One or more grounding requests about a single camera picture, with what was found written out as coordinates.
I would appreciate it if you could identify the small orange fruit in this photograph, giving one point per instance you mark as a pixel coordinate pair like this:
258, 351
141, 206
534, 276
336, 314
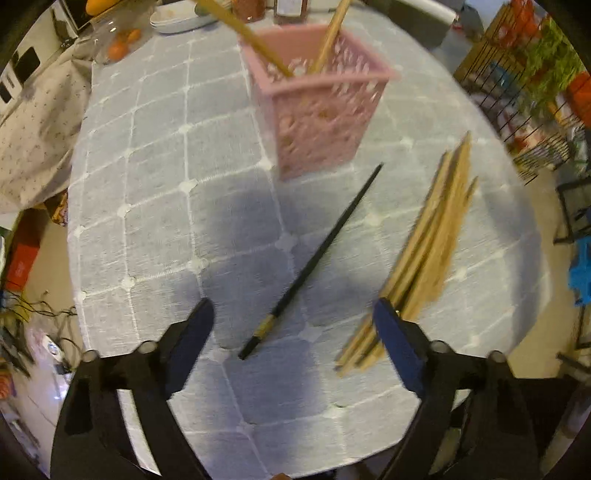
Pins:
117, 50
133, 35

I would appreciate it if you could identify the clear glass bowl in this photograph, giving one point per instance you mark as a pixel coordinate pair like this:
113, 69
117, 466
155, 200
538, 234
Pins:
115, 32

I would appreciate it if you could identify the red-capped seasoning bottles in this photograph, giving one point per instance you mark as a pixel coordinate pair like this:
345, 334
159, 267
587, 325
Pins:
248, 10

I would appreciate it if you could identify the grey checked tablecloth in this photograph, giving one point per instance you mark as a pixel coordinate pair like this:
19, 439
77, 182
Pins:
184, 161

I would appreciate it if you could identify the blue plastic object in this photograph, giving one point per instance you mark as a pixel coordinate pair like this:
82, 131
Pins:
581, 272

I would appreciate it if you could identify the wooden chopstick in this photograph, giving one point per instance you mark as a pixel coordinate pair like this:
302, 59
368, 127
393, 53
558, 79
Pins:
249, 37
330, 37

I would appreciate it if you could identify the black chopstick with gold band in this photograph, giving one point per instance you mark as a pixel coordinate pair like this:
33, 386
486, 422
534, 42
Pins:
318, 258

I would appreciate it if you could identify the white oval dish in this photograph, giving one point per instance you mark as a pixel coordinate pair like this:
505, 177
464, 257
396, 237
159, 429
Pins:
175, 21

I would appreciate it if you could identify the red box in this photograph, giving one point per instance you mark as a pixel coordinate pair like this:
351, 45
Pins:
23, 263

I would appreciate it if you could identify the bundle of wooden chopsticks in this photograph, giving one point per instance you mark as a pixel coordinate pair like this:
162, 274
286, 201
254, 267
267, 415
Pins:
434, 244

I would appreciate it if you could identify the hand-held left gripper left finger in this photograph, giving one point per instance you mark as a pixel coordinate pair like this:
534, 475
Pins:
194, 337

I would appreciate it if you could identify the red sauce jar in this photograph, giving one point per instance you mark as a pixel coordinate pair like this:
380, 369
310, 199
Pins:
291, 11

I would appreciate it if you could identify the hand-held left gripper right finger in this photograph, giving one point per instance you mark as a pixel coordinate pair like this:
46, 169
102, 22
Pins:
397, 341

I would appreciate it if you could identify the green snack packets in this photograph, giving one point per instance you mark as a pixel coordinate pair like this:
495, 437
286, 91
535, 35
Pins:
551, 64

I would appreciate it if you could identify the large orange fruit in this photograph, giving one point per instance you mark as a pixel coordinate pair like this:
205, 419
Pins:
102, 5

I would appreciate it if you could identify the black metal frame stand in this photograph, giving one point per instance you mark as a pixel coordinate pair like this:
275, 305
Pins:
572, 207

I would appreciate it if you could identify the white floral cloth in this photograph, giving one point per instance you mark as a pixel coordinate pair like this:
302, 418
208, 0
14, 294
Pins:
37, 138

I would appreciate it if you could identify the orange snack packets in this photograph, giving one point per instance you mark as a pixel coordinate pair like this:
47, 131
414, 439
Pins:
524, 18

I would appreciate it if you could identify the white microwave oven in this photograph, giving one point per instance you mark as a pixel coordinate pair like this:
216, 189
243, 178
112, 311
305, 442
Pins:
23, 64

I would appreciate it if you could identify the pink perforated plastic basket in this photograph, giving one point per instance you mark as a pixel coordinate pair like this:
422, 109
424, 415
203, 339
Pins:
318, 120

